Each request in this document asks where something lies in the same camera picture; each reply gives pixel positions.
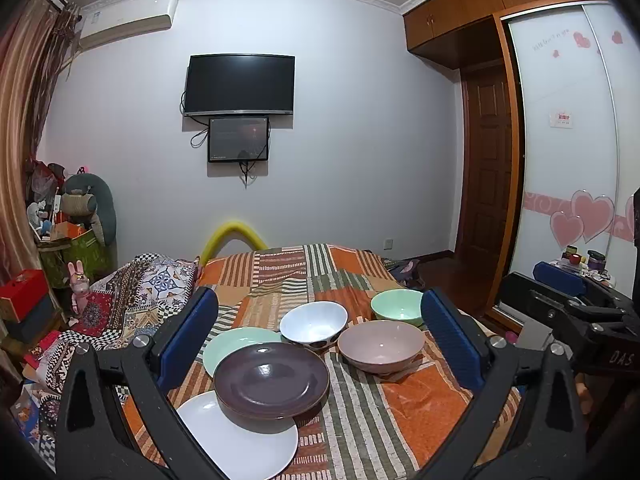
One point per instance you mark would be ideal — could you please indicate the dark purple plate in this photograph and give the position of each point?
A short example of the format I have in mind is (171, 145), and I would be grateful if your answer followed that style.
(271, 381)

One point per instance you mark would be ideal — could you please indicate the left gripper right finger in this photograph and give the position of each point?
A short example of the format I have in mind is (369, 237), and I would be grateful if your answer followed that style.
(546, 439)

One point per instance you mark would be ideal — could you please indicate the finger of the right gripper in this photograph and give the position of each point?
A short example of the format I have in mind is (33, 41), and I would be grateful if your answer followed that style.
(568, 283)

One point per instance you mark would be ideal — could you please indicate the white bowl with dark spots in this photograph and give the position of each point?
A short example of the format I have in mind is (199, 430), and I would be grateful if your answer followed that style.
(316, 325)

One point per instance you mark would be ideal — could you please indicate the pink beige bowl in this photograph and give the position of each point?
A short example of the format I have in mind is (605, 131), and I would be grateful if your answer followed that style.
(381, 347)

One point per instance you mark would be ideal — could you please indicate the patterned geometric quilt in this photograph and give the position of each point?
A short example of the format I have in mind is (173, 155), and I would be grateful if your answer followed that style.
(110, 319)

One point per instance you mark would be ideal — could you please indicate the dark backpack on floor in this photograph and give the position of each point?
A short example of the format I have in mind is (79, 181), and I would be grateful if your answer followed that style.
(405, 272)

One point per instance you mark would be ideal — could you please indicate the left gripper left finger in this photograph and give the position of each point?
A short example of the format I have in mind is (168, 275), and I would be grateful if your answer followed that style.
(93, 438)

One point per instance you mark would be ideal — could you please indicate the mint green bowl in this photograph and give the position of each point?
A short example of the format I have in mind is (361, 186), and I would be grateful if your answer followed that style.
(402, 305)

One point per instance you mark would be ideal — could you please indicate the red box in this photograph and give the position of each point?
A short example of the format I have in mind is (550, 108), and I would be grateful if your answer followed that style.
(20, 295)

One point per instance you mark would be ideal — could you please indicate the grey plush toy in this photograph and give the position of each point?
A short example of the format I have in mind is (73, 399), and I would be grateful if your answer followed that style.
(87, 197)

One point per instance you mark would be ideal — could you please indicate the brown wooden door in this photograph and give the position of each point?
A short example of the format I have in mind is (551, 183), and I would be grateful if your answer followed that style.
(486, 181)

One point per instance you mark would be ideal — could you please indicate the green storage box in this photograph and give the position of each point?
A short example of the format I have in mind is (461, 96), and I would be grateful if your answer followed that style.
(55, 256)

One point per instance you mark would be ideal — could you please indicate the orange striped patchwork blanket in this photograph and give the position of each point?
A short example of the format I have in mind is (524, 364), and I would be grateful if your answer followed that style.
(367, 426)

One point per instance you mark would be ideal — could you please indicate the striped brown curtain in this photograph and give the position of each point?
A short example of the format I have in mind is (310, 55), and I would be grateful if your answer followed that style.
(33, 49)

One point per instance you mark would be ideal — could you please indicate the wooden wardrobe with sliding doors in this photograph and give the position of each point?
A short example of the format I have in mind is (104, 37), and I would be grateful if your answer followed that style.
(572, 70)

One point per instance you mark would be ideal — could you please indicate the white plate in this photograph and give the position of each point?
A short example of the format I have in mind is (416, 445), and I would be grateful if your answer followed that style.
(241, 447)

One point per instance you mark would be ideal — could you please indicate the mint green plate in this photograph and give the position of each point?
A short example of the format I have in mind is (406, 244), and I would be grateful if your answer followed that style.
(233, 340)

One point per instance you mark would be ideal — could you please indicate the white air conditioner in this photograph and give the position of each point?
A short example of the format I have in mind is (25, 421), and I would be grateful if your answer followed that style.
(125, 19)

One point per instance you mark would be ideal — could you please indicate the pink rabbit toy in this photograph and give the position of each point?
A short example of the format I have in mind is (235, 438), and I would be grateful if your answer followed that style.
(80, 286)

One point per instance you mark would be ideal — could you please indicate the white wall socket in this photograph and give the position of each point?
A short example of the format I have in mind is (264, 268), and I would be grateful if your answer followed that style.
(388, 244)

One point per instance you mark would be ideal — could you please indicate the small black wall monitor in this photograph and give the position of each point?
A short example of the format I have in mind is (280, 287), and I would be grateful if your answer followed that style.
(238, 139)

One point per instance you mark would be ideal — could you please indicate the black wall television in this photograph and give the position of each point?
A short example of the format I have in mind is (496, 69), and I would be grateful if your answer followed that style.
(239, 84)

